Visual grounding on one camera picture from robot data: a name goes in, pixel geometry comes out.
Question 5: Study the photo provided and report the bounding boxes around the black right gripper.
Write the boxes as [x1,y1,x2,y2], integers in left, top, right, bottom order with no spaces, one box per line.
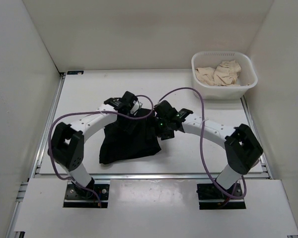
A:
[145,116,175,140]

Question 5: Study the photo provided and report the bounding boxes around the black trousers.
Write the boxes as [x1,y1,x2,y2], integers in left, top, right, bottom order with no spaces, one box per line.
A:
[99,109,161,165]

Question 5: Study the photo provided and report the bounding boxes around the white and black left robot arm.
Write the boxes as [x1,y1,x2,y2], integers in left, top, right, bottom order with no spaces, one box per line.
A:
[48,91,146,198]

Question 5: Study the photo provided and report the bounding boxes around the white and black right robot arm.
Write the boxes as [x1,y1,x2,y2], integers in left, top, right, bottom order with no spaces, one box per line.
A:
[154,100,263,198]

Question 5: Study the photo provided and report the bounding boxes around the beige trousers in basket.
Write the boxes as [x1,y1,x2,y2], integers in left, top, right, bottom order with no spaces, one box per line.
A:
[195,59,253,87]

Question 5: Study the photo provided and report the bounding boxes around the white plastic laundry basket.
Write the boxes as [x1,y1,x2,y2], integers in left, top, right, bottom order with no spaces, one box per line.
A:
[191,51,258,100]

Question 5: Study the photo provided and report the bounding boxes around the black corner label sticker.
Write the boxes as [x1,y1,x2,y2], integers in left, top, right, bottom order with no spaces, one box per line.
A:
[67,70,84,75]

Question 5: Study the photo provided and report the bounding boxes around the white front cover board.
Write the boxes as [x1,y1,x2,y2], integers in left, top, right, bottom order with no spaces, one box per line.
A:
[14,178,298,238]

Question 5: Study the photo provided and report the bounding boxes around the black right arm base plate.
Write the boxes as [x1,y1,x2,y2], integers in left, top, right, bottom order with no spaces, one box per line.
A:
[196,183,246,210]

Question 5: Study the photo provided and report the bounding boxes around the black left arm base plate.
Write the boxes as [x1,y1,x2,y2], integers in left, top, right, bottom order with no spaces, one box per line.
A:
[63,183,110,208]

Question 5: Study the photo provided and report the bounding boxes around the aluminium front frame rail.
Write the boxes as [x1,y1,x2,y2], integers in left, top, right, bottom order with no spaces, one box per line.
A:
[34,172,270,180]

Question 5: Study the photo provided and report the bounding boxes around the aluminium left frame rail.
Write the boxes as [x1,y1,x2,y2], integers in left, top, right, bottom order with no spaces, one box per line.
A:
[5,72,67,238]

